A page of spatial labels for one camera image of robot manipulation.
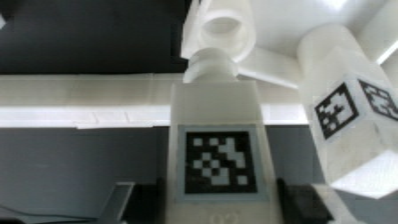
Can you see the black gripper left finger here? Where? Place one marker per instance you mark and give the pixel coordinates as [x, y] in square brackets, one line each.
[133, 204]

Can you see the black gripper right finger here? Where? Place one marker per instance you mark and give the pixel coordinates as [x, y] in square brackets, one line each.
[311, 204]

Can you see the white chair leg with tag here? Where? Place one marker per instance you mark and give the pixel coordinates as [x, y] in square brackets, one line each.
[350, 103]
[220, 179]

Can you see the white chair seat part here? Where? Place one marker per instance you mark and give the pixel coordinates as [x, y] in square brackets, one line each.
[256, 27]

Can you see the white U-shaped fence frame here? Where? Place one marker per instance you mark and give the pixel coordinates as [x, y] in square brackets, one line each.
[101, 101]

